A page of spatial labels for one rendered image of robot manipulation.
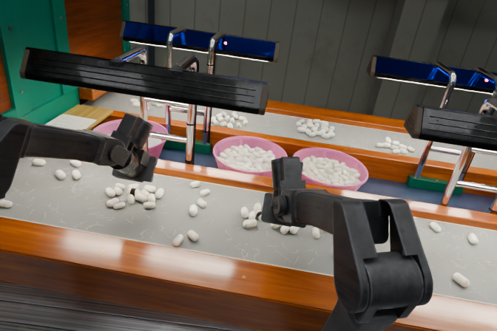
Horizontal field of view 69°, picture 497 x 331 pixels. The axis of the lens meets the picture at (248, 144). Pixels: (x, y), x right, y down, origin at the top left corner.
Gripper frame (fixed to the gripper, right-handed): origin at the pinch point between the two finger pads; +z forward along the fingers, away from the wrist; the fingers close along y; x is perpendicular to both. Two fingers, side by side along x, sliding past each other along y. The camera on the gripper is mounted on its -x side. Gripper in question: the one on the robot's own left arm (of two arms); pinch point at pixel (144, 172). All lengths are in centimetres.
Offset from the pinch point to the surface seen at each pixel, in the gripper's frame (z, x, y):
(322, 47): 168, -147, -64
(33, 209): -4.8, 14.6, 24.3
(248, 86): -17.4, -22.2, -25.4
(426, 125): -17, -19, -68
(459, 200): 37, -14, -105
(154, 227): -4.1, 13.8, -7.1
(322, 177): 24, -11, -52
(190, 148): 13.5, -11.7, -8.0
